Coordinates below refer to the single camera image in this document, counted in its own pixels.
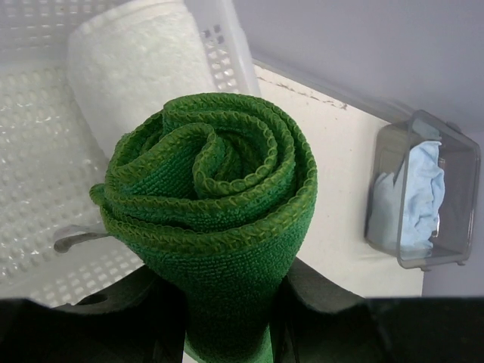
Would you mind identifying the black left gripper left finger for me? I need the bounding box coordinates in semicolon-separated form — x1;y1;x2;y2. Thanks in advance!
73;264;188;363

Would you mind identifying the white plastic basket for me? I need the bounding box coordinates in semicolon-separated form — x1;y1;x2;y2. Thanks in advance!
1;1;259;307

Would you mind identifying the light blue towel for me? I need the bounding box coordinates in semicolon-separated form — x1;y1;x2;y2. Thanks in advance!
367;141;445;253

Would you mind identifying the green towel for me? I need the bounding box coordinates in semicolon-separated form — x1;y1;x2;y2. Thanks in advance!
90;93;318;362

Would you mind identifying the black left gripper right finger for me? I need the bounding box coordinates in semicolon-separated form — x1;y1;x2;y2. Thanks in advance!
270;259;363;362

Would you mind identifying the grey transparent plastic bin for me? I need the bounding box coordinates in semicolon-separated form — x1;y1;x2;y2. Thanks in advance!
365;110;481;271

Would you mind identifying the white towel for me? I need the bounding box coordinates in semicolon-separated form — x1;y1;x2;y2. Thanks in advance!
67;1;216;157

